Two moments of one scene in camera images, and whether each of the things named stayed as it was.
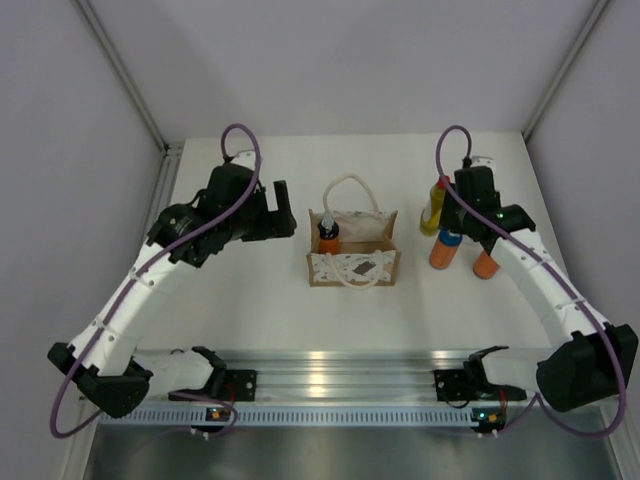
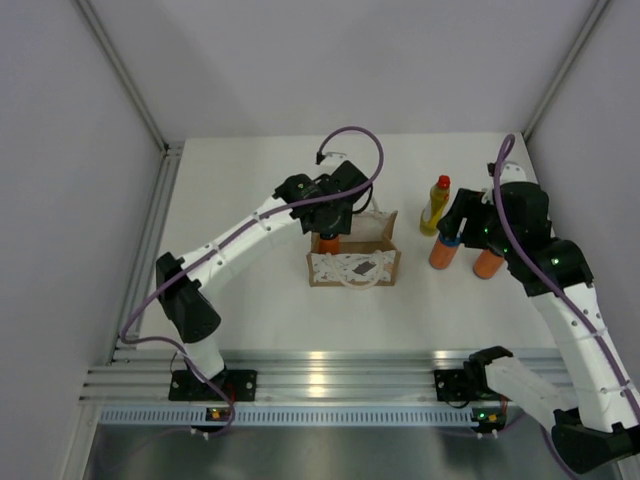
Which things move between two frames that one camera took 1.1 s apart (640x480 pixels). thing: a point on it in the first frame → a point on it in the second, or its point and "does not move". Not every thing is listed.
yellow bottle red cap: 431,214 does not move
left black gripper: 275,224 → 342,227
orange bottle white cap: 484,266 does not move
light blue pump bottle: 444,249 does not move
